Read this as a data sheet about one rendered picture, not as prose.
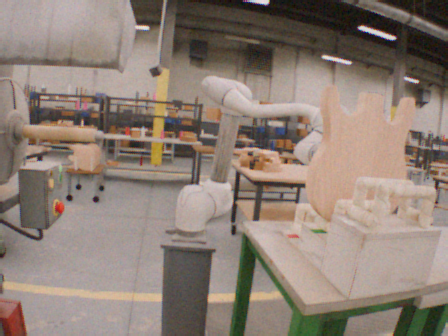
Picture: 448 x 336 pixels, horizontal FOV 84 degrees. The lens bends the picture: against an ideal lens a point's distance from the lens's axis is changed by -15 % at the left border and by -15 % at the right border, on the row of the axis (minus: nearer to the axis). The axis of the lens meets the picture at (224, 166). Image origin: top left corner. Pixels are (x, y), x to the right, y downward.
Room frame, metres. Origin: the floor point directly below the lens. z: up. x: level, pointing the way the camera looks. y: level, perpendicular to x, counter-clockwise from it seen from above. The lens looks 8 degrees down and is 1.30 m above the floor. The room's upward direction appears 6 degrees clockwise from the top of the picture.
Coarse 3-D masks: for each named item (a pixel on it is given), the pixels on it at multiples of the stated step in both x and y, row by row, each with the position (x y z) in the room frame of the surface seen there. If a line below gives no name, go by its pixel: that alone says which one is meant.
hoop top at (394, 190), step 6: (378, 186) 0.61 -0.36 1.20; (384, 186) 0.60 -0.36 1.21; (390, 186) 0.60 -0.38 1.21; (396, 186) 0.61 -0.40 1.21; (402, 186) 0.61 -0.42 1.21; (408, 186) 0.62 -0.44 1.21; (414, 186) 0.62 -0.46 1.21; (420, 186) 0.63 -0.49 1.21; (426, 186) 0.64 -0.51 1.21; (390, 192) 0.60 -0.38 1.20; (396, 192) 0.60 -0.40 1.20; (402, 192) 0.60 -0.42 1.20; (408, 192) 0.61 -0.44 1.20; (414, 192) 0.61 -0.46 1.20; (420, 192) 0.62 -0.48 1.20; (426, 192) 0.62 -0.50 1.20; (432, 192) 0.63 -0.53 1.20; (420, 198) 0.63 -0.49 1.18
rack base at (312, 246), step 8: (304, 224) 0.86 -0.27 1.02; (312, 224) 0.86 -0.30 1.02; (304, 232) 0.85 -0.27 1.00; (312, 232) 0.80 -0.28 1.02; (304, 240) 0.84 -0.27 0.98; (312, 240) 0.79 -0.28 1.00; (320, 240) 0.75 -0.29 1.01; (304, 248) 0.83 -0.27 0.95; (312, 248) 0.78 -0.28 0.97; (320, 248) 0.74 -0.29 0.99; (312, 256) 0.77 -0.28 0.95; (320, 256) 0.73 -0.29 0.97; (320, 264) 0.72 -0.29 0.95
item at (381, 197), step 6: (378, 192) 0.60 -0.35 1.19; (384, 192) 0.60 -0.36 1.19; (378, 198) 0.60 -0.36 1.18; (384, 198) 0.59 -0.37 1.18; (378, 204) 0.60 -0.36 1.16; (384, 204) 0.59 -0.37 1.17; (372, 210) 0.61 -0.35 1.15; (378, 210) 0.60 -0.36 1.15; (384, 210) 0.60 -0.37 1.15; (378, 216) 0.60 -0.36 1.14; (384, 216) 0.60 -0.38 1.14; (372, 228) 0.60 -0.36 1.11; (378, 228) 0.59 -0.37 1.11
